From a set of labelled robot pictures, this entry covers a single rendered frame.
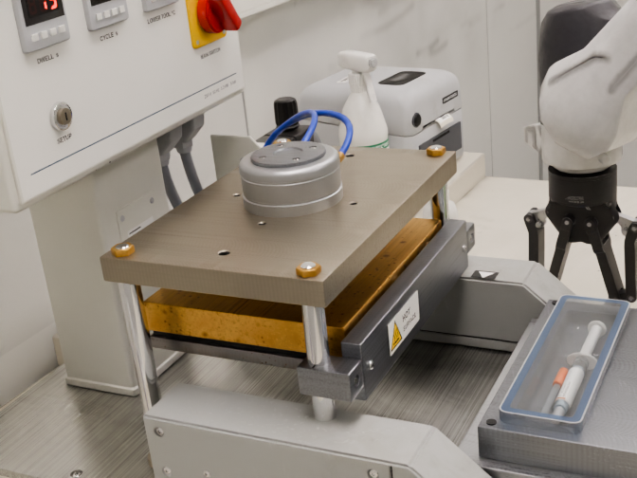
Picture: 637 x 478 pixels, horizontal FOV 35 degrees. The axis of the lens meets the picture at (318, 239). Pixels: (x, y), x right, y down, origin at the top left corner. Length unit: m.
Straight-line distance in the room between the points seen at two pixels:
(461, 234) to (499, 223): 0.81
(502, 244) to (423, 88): 0.31
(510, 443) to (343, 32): 1.44
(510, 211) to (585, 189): 0.59
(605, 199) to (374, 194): 0.42
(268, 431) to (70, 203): 0.28
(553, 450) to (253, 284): 0.23
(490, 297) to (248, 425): 0.28
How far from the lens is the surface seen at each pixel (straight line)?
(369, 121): 1.61
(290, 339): 0.72
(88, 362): 0.93
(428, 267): 0.79
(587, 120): 0.97
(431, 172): 0.82
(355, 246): 0.69
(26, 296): 1.36
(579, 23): 1.08
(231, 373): 0.92
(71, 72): 0.77
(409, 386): 0.87
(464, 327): 0.92
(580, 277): 1.48
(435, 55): 2.47
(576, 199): 1.14
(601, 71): 0.96
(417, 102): 1.69
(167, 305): 0.76
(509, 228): 1.65
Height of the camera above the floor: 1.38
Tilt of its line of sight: 22 degrees down
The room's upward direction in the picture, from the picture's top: 6 degrees counter-clockwise
